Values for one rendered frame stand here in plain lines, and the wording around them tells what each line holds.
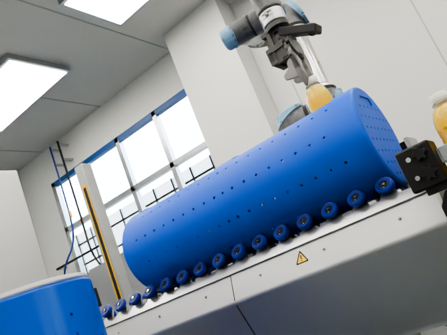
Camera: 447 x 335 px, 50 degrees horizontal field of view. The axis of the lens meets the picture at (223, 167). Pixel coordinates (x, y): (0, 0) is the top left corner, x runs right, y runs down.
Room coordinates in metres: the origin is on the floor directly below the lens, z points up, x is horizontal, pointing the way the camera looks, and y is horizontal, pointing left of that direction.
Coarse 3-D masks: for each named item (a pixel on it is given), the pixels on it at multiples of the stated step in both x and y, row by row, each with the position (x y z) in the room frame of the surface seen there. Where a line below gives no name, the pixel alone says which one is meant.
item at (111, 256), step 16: (80, 176) 2.21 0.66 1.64; (96, 192) 2.23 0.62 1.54; (96, 208) 2.20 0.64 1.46; (96, 224) 2.21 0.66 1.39; (112, 240) 2.23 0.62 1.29; (112, 256) 2.20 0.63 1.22; (112, 272) 2.20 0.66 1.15; (112, 288) 2.22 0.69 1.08; (128, 288) 2.23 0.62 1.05; (128, 304) 2.20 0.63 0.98
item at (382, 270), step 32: (384, 224) 1.12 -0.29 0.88; (416, 224) 1.08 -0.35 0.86; (288, 256) 1.26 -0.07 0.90; (320, 256) 1.21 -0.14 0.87; (352, 256) 1.16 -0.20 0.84; (384, 256) 1.13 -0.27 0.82; (416, 256) 1.10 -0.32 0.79; (224, 288) 1.38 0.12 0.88; (256, 288) 1.31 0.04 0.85; (288, 288) 1.26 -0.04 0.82; (320, 288) 1.23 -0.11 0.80; (352, 288) 1.20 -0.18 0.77; (384, 288) 1.17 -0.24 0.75; (416, 288) 1.14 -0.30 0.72; (128, 320) 1.60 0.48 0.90; (160, 320) 1.51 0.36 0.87; (192, 320) 1.44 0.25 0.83; (224, 320) 1.39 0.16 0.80; (256, 320) 1.35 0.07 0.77; (288, 320) 1.31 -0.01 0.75; (320, 320) 1.28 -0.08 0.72; (352, 320) 1.25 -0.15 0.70; (384, 320) 1.21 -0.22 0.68; (416, 320) 1.18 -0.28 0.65
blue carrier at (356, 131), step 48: (288, 144) 1.19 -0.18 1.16; (336, 144) 1.12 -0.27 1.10; (384, 144) 1.17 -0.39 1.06; (192, 192) 1.39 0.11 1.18; (240, 192) 1.27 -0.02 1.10; (288, 192) 1.22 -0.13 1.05; (336, 192) 1.18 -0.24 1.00; (144, 240) 1.48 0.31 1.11; (192, 240) 1.39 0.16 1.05; (240, 240) 1.35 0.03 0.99
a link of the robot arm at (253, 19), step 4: (284, 8) 1.35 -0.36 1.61; (252, 12) 1.35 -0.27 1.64; (248, 16) 1.35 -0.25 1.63; (252, 16) 1.35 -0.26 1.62; (256, 16) 1.34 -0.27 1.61; (252, 20) 1.35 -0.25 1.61; (256, 20) 1.35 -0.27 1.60; (252, 24) 1.35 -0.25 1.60; (256, 24) 1.35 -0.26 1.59; (260, 24) 1.35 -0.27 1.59; (256, 28) 1.36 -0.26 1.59; (260, 28) 1.36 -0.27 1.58; (256, 32) 1.37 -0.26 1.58; (260, 32) 1.38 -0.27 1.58
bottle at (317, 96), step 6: (312, 84) 1.24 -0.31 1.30; (318, 84) 1.23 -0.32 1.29; (312, 90) 1.23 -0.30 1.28; (318, 90) 1.22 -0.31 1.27; (324, 90) 1.23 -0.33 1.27; (306, 96) 1.25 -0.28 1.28; (312, 96) 1.23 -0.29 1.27; (318, 96) 1.22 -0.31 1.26; (324, 96) 1.22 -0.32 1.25; (330, 96) 1.23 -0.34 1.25; (312, 102) 1.23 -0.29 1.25; (318, 102) 1.22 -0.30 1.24; (324, 102) 1.22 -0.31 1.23; (312, 108) 1.24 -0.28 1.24; (318, 108) 1.23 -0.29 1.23
